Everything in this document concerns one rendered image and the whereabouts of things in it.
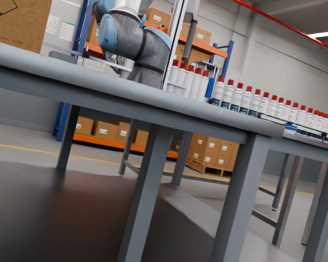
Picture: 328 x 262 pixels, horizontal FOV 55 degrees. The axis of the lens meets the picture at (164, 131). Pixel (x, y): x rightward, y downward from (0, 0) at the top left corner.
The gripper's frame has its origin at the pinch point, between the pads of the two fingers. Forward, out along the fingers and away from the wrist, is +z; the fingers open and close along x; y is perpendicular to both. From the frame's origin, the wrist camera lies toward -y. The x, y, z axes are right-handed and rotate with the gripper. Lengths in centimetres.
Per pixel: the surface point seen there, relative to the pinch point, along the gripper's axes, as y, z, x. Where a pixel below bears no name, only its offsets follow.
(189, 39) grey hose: -10.8, -7.4, -37.1
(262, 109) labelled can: -2, 46, -87
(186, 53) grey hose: -10.9, -1.0, -33.7
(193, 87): -2.0, 18.3, -39.9
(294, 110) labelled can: -2, 54, -114
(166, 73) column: -16.4, 5.3, -17.8
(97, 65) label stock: 45.5, -3.9, -3.0
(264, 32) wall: 428, 26, -515
